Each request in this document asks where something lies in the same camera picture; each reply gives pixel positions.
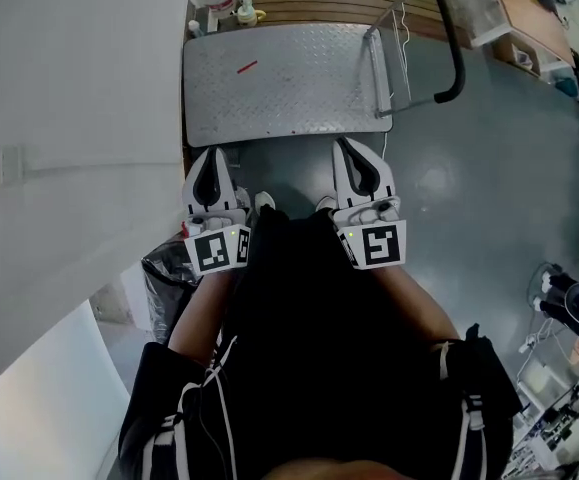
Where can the person's left forearm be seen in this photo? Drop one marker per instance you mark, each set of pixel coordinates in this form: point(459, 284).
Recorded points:
point(199, 313)

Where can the grey wall socket box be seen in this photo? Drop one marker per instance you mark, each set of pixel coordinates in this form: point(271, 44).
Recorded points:
point(10, 167)

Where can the person's left white shoe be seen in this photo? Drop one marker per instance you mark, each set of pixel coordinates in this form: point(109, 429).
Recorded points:
point(264, 201)

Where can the wooden table white legs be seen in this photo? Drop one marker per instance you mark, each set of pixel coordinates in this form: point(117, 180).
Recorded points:
point(529, 13)

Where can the yellow-green cup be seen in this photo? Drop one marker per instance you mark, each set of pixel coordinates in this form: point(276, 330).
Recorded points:
point(249, 16)

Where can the red tape strip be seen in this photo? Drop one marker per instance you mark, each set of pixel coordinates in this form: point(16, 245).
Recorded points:
point(247, 67)

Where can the person's right forearm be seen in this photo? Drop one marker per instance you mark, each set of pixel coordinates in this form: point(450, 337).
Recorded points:
point(419, 308)

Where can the metal platform trolley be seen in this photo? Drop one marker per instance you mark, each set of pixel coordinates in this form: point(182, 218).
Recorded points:
point(289, 93)

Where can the person's right white shoe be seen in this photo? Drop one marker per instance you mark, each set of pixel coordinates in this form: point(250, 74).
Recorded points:
point(326, 202)

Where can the person's white shoe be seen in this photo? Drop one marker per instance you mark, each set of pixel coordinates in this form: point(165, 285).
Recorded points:
point(326, 202)
point(264, 201)

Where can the wooden box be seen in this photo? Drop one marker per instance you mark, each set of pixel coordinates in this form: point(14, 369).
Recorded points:
point(514, 53)

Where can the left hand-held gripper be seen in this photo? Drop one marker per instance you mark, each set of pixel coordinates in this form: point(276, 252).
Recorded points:
point(214, 253)

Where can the teal object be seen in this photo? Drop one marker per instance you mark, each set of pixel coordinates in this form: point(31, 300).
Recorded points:
point(567, 87)

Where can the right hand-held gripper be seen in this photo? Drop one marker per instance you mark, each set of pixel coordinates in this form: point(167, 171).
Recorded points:
point(381, 245)

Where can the person's black clothing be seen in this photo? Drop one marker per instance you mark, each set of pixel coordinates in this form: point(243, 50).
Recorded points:
point(319, 318)

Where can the black garbage bag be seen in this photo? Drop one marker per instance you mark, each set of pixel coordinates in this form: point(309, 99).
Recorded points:
point(169, 288)

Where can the small white bottle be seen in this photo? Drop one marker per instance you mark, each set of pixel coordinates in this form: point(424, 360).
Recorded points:
point(195, 29)

